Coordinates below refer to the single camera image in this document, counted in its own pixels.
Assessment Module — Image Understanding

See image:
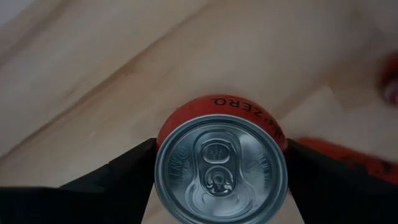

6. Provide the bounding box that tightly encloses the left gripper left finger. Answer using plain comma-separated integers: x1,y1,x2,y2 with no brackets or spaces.
0,138,158,224

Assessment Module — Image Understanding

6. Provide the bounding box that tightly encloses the red Cherry Coke can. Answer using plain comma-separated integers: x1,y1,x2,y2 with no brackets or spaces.
381,52,398,106

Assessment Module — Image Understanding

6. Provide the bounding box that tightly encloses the red Coke Zero can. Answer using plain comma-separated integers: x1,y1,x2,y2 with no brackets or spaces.
295,136,398,186
154,94,289,224

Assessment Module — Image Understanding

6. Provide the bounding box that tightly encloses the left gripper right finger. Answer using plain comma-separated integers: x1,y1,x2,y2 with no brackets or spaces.
287,139,398,224

